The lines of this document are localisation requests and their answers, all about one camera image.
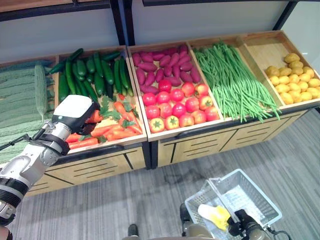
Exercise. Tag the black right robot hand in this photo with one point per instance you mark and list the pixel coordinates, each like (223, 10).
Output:
(241, 223)

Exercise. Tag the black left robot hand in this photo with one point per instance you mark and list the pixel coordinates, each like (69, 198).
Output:
(75, 110)

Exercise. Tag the orange carrot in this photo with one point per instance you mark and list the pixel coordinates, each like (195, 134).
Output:
(120, 108)
(95, 117)
(72, 137)
(122, 134)
(135, 129)
(102, 130)
(133, 120)
(83, 143)

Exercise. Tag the white mesh plastic basket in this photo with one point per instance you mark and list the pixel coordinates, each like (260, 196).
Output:
(252, 197)

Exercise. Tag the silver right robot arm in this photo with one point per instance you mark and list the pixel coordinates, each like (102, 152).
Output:
(257, 233)

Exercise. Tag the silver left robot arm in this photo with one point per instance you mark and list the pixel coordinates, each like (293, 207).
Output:
(30, 160)

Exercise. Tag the green cucumber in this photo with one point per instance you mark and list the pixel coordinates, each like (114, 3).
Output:
(99, 83)
(58, 67)
(90, 90)
(81, 67)
(90, 65)
(63, 87)
(107, 72)
(110, 56)
(70, 76)
(98, 63)
(117, 76)
(77, 73)
(75, 54)
(129, 86)
(123, 72)

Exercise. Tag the yellow white vegetable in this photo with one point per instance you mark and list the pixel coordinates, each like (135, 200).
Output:
(215, 216)

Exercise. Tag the green bitter gourd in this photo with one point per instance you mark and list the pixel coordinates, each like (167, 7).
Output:
(16, 112)
(16, 83)
(40, 90)
(16, 74)
(22, 65)
(16, 100)

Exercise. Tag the robot right leg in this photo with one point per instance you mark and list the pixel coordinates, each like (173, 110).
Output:
(193, 228)

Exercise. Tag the purple sweet potato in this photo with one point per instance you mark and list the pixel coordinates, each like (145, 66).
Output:
(140, 76)
(186, 66)
(173, 81)
(184, 60)
(147, 58)
(183, 48)
(186, 76)
(159, 75)
(147, 66)
(174, 59)
(158, 55)
(195, 74)
(176, 71)
(149, 89)
(167, 70)
(136, 59)
(171, 51)
(165, 60)
(150, 78)

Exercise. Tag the red tomato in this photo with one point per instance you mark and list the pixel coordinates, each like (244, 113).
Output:
(156, 125)
(205, 102)
(211, 113)
(188, 89)
(172, 122)
(152, 111)
(198, 116)
(177, 95)
(179, 110)
(202, 90)
(163, 97)
(192, 104)
(165, 85)
(186, 120)
(149, 99)
(166, 110)

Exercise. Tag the dark robot left foot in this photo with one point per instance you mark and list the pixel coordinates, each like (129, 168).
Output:
(133, 230)

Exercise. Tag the yellow potato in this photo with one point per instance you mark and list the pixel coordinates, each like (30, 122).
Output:
(285, 71)
(313, 82)
(313, 92)
(294, 78)
(303, 86)
(296, 96)
(291, 58)
(282, 88)
(286, 98)
(284, 80)
(304, 77)
(274, 80)
(297, 71)
(308, 71)
(272, 71)
(296, 64)
(306, 96)
(294, 87)

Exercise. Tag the green bean pile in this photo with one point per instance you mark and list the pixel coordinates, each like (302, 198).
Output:
(232, 80)

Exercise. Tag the black shelf post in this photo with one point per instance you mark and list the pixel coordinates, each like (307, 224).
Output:
(118, 22)
(129, 22)
(285, 15)

